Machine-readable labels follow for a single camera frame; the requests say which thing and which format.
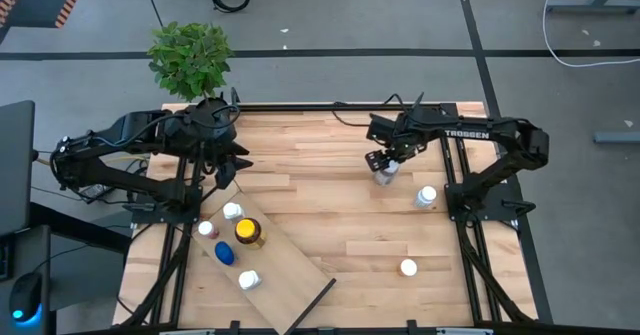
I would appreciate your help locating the white-capped bottle with printed label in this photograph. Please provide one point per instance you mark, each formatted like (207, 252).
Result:
(408, 267)

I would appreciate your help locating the orange striped floor mat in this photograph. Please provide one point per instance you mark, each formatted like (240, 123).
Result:
(40, 0)

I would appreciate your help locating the black mouse with blue light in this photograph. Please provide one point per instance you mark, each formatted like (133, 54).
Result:
(25, 292)

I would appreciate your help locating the clear bottle with white cap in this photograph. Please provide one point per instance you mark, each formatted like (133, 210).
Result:
(386, 176)

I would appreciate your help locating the blue medicine bottle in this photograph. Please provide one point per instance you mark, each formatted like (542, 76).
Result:
(224, 253)

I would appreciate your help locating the green artificial plant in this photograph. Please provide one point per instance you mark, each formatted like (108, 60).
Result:
(190, 60)

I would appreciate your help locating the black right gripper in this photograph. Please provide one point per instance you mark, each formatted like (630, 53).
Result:
(395, 132)

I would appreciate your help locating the amber bottle with yellow cap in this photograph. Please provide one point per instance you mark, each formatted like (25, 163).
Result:
(246, 229)

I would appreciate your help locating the black power adapter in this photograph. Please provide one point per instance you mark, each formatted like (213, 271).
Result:
(95, 192)

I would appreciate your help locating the white bottle with blue label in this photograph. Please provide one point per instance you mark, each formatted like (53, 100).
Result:
(231, 210)

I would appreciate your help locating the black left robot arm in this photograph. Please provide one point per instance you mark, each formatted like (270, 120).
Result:
(125, 130)

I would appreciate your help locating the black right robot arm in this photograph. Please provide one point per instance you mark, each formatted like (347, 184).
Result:
(500, 135)

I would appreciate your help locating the black clamp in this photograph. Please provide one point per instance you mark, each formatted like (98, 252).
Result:
(411, 328)
(234, 328)

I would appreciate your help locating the black aluminium table frame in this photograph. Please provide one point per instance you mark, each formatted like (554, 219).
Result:
(300, 107)

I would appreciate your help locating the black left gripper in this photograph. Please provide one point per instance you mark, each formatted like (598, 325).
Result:
(222, 162)

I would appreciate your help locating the black metal shelf frame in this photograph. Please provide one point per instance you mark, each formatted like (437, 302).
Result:
(290, 285)

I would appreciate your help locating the grey metal bar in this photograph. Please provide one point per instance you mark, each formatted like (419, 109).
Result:
(617, 137)

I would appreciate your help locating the black monitor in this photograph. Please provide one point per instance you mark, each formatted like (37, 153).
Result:
(15, 165)

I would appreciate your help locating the dark desk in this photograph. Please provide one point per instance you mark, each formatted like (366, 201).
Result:
(35, 255)

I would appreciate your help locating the pink bottle with white cap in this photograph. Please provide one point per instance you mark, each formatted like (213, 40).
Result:
(205, 228)

